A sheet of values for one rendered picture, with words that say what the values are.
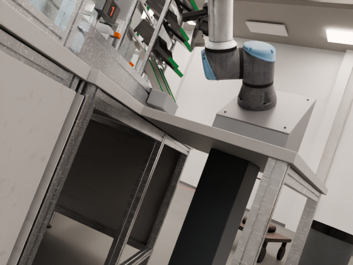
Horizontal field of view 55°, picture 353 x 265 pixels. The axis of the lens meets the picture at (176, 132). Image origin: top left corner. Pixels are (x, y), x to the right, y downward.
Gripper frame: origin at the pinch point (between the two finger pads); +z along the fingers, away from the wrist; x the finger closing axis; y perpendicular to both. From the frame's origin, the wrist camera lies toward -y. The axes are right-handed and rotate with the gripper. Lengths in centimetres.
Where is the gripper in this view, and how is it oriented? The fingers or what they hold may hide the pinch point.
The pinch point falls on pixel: (190, 47)
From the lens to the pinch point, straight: 156.3
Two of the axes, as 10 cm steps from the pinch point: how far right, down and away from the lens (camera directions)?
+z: -3.5, 9.3, -0.7
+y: 9.2, 3.3, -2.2
